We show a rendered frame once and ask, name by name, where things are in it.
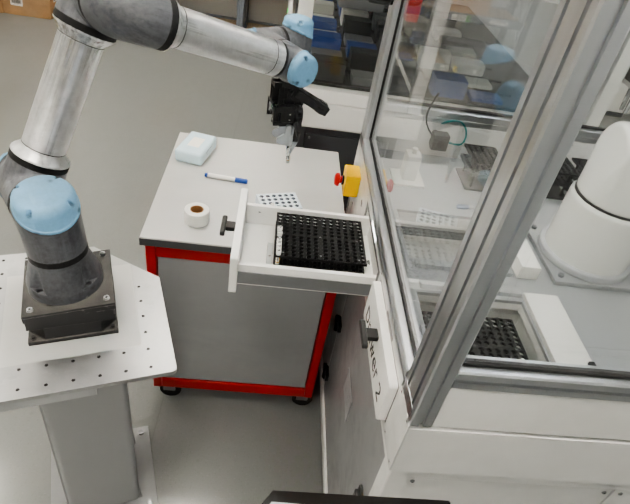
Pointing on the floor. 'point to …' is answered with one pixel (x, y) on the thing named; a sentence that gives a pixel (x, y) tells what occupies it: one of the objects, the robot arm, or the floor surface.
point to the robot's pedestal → (88, 410)
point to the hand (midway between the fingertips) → (291, 147)
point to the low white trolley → (240, 373)
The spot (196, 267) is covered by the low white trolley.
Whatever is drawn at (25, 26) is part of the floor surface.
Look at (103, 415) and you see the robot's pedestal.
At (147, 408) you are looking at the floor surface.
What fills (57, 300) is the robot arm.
